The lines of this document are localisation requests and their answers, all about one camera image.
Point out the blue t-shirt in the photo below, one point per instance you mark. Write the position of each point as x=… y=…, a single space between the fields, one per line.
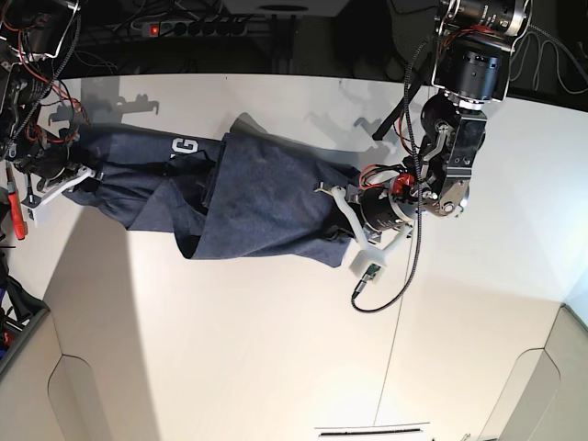
x=242 y=195

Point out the grey storage bin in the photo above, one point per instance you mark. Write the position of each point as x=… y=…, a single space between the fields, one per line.
x=21 y=315

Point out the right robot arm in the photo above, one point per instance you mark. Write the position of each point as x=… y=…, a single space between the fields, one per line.
x=36 y=112

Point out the black power strip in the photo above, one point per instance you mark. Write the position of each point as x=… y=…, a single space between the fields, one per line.
x=219 y=27

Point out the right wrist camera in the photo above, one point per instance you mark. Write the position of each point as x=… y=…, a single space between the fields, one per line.
x=39 y=214

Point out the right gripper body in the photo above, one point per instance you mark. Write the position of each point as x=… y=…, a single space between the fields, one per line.
x=52 y=171

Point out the red handled cutters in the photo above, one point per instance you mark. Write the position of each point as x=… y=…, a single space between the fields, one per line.
x=20 y=228

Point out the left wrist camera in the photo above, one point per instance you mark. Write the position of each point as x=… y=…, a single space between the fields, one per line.
x=366 y=266

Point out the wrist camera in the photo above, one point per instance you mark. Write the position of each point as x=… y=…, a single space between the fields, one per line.
x=39 y=214
x=366 y=266

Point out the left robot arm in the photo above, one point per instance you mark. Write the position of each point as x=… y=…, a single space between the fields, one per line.
x=470 y=62

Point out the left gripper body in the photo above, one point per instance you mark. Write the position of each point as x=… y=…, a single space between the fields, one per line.
x=373 y=210

